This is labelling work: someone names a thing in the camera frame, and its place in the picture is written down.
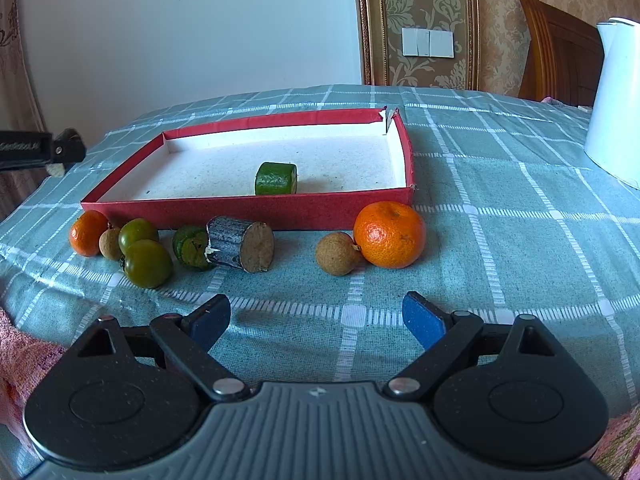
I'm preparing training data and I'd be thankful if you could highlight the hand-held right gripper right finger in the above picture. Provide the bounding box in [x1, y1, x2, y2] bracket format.
[382, 291, 568, 403]

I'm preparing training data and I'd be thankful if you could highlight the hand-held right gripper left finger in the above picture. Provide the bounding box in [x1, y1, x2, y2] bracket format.
[69, 294, 251, 403]

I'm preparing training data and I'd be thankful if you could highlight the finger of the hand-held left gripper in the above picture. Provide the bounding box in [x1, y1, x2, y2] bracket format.
[46, 127, 87, 177]

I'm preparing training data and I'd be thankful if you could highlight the dark green cucumber piece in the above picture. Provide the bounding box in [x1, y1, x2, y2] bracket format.
[172, 225, 213, 271]

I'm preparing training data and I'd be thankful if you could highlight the green tomato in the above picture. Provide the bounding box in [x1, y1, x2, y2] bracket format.
[121, 239, 173, 289]
[118, 218, 160, 256]

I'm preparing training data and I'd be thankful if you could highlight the small orange mandarin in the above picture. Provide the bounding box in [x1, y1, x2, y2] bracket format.
[69, 210, 110, 257]

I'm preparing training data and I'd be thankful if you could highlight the large orange mandarin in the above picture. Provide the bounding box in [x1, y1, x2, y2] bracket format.
[353, 201, 427, 269]

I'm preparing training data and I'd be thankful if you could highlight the small brown longan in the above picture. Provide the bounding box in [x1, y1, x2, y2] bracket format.
[99, 226, 123, 261]

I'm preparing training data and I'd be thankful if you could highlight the red shallow cardboard box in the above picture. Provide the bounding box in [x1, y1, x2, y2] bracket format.
[81, 107, 415, 232]

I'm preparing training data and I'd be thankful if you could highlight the large brown longan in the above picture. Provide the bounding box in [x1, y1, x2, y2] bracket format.
[315, 231, 363, 277]

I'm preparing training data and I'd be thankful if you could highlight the brown patterned curtain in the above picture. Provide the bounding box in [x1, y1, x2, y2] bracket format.
[0, 0, 48, 131]

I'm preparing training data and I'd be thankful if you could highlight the teal checked tablecloth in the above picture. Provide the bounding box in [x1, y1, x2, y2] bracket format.
[0, 84, 640, 480]

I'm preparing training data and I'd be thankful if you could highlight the light green cucumber piece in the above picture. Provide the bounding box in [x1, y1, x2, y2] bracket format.
[254, 162, 298, 196]

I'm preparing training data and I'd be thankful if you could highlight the pink grey cloth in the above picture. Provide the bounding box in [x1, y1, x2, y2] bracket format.
[540, 96, 593, 111]

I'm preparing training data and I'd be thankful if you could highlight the white electric kettle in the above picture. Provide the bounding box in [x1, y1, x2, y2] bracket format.
[584, 17, 640, 185]

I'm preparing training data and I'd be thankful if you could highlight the brown wooden headboard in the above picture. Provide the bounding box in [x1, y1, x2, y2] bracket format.
[517, 0, 608, 107]

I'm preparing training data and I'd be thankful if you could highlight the white wall switch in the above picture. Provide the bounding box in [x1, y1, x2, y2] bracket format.
[401, 27, 455, 58]

